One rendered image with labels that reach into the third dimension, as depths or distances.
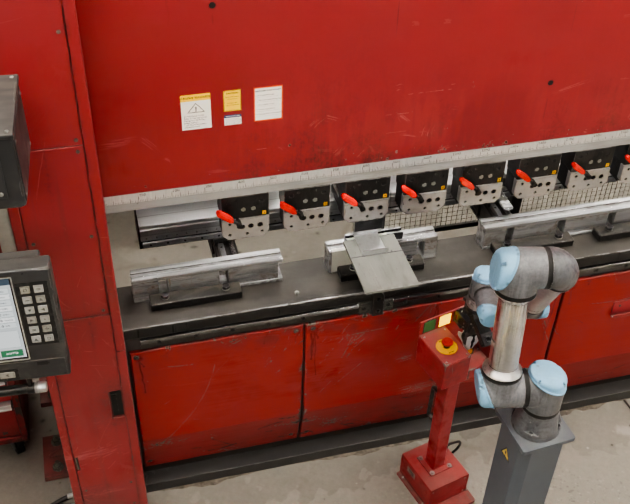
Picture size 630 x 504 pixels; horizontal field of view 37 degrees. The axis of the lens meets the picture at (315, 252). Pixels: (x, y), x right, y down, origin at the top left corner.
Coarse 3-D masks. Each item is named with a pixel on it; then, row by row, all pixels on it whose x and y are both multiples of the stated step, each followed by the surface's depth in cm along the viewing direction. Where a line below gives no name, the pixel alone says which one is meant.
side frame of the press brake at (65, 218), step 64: (0, 0) 213; (64, 0) 217; (0, 64) 223; (64, 64) 227; (64, 128) 238; (64, 192) 250; (64, 256) 264; (64, 320) 279; (64, 384) 295; (128, 384) 302; (64, 448) 314; (128, 448) 322
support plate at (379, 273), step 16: (352, 240) 318; (384, 240) 319; (352, 256) 312; (368, 256) 312; (384, 256) 313; (400, 256) 313; (368, 272) 306; (384, 272) 307; (400, 272) 307; (368, 288) 300; (384, 288) 301; (400, 288) 302
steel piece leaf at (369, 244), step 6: (366, 234) 321; (372, 234) 321; (378, 234) 321; (360, 240) 318; (366, 240) 318; (372, 240) 318; (378, 240) 319; (360, 246) 316; (366, 246) 316; (372, 246) 316; (378, 246) 316; (384, 246) 316; (366, 252) 312; (372, 252) 312; (378, 252) 313; (384, 252) 314
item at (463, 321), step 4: (464, 296) 309; (464, 300) 309; (460, 308) 313; (464, 308) 311; (468, 308) 305; (456, 312) 313; (460, 312) 312; (464, 312) 311; (468, 312) 310; (472, 312) 304; (476, 312) 304; (460, 316) 311; (464, 316) 311; (468, 316) 311; (456, 320) 314; (460, 320) 313; (464, 320) 310; (468, 320) 309; (460, 324) 314; (464, 324) 311; (468, 324) 309; (460, 328) 314; (464, 328) 311; (468, 328) 308; (472, 328) 309; (468, 332) 309; (472, 332) 311
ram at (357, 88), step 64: (128, 0) 243; (192, 0) 247; (256, 0) 252; (320, 0) 257; (384, 0) 262; (448, 0) 267; (512, 0) 272; (576, 0) 278; (128, 64) 254; (192, 64) 259; (256, 64) 264; (320, 64) 269; (384, 64) 275; (448, 64) 281; (512, 64) 287; (576, 64) 293; (128, 128) 267; (256, 128) 278; (320, 128) 284; (384, 128) 290; (448, 128) 296; (512, 128) 303; (576, 128) 310; (128, 192) 281; (256, 192) 293
